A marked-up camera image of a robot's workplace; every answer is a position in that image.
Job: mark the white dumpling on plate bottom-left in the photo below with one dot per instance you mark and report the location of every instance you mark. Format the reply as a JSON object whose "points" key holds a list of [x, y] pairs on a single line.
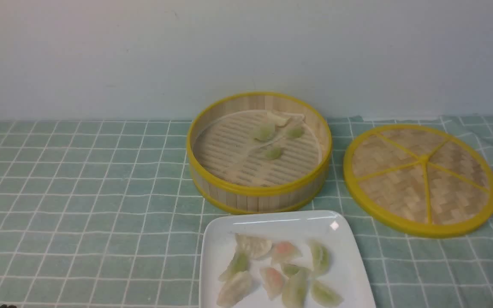
{"points": [[235, 289]]}

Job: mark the green dumpling on plate left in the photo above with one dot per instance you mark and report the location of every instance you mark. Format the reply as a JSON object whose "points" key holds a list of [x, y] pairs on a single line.
{"points": [[239, 263]]}

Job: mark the green dumpling on plate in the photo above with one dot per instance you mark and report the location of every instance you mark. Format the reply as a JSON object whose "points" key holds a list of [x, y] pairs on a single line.
{"points": [[295, 290], [321, 258], [239, 263]]}

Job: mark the white dumpling on plate top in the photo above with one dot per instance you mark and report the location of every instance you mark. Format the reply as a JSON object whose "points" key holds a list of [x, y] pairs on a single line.
{"points": [[254, 247]]}

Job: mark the pink dumpling on plate centre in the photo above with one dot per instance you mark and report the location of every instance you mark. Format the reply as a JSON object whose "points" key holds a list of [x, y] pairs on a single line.
{"points": [[273, 282]]}

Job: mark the pink dumpling on plate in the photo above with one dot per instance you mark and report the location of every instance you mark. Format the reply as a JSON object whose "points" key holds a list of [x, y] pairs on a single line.
{"points": [[283, 252], [273, 282]]}

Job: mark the pink dumpling on plate top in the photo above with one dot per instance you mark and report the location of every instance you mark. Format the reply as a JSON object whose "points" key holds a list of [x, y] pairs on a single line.
{"points": [[283, 252]]}

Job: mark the small green dumpling plate centre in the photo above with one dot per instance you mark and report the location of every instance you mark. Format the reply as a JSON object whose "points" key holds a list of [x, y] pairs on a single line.
{"points": [[289, 270]]}

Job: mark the green dumpling on plate bottom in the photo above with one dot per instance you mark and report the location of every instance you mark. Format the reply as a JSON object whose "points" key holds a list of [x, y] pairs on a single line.
{"points": [[295, 290]]}

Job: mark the green dumpling plate bottom-right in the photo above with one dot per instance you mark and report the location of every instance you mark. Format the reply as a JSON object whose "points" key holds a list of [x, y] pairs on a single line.
{"points": [[324, 295]]}

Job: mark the green dumpling on plate right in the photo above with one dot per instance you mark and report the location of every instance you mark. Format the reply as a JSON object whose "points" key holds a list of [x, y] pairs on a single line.
{"points": [[321, 258]]}

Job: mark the white square plate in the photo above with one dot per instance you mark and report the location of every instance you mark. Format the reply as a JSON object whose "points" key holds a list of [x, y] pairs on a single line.
{"points": [[347, 275]]}

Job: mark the green checkered tablecloth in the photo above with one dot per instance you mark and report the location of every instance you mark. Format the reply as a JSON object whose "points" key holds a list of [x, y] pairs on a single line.
{"points": [[99, 214]]}

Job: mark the yellow rimmed bamboo steamer basket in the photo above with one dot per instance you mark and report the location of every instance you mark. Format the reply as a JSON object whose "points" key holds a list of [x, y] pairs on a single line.
{"points": [[228, 167]]}

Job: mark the green dumpling in steamer bottom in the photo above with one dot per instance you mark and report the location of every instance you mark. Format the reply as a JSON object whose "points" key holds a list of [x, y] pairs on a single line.
{"points": [[273, 152]]}

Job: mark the green dumpling in steamer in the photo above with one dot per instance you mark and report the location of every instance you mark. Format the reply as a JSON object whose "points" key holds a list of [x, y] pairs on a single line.
{"points": [[273, 152], [295, 132], [264, 132]]}

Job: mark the green dumpling in steamer left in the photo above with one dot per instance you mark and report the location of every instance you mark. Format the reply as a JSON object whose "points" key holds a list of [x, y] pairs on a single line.
{"points": [[264, 132]]}

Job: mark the white dumpling in steamer top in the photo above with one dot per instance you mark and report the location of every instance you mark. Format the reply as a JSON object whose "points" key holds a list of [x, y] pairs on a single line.
{"points": [[278, 119]]}

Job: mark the green dumpling in steamer right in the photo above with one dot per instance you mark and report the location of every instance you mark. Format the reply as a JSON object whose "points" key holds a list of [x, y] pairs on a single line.
{"points": [[295, 132]]}

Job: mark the yellow rimmed woven steamer lid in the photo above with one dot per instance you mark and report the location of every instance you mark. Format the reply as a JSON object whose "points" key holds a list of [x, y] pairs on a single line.
{"points": [[419, 180]]}

